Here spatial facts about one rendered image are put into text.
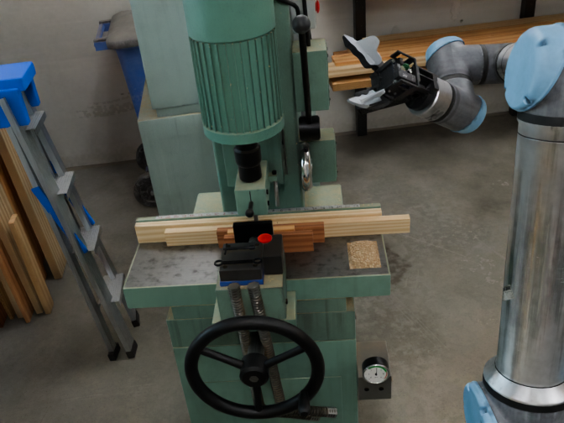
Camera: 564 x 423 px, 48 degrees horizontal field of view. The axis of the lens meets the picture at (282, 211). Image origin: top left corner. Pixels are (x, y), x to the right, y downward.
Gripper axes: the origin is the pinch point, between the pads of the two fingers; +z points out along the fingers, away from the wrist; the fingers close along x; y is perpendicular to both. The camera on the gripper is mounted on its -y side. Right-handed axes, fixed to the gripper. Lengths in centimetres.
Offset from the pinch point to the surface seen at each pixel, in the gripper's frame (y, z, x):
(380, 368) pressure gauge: -30, -33, 51
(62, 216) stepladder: -127, 15, -9
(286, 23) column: -16.1, 1.0, -21.2
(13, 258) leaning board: -189, 16, -12
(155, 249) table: -59, 11, 22
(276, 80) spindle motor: -11.4, 7.7, -0.7
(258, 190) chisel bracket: -30.0, 0.0, 14.8
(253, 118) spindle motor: -16.4, 10.0, 6.3
